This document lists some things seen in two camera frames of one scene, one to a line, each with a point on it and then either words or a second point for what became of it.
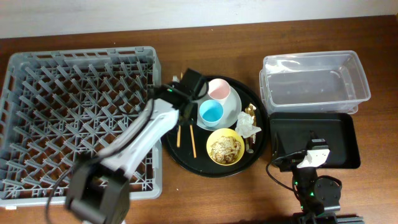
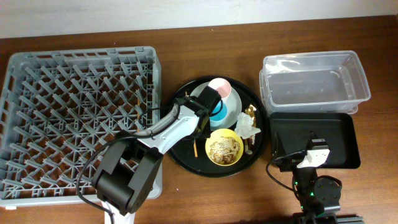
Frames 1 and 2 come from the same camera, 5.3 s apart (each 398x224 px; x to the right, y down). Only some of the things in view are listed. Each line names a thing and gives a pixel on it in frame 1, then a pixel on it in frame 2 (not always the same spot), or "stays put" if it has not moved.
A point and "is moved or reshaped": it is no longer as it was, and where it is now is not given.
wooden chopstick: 178,135 is moved or reshaped
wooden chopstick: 193,140 stays put
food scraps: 225,150 stays put
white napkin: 245,126 stays put
